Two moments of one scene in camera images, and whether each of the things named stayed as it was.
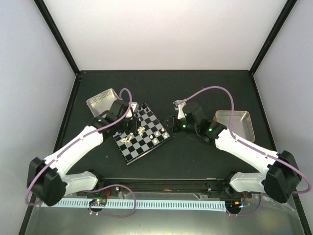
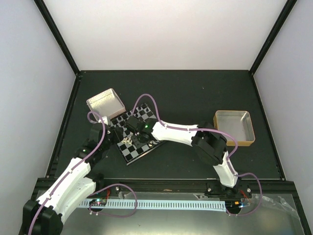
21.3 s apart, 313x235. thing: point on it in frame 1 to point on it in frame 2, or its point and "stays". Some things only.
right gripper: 172,126 to 138,144
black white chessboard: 152,134 stays
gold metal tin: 241,125 stays
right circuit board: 233,204 stays
